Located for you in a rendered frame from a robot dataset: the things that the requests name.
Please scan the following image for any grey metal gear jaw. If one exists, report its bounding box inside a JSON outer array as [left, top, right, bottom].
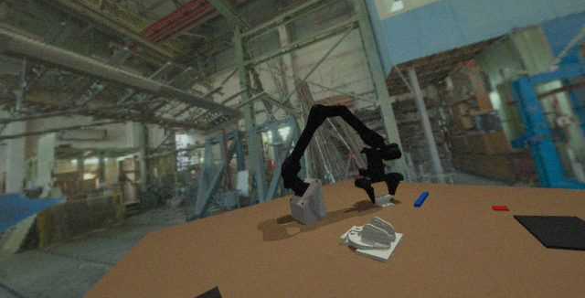
[[348, 224, 391, 250]]

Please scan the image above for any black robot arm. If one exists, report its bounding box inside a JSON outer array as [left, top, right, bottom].
[[282, 104, 401, 197]]

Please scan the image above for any blue flat bar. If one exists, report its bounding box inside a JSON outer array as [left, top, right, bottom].
[[413, 191, 429, 208]]

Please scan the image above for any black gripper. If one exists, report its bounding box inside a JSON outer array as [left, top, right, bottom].
[[354, 163, 404, 204]]

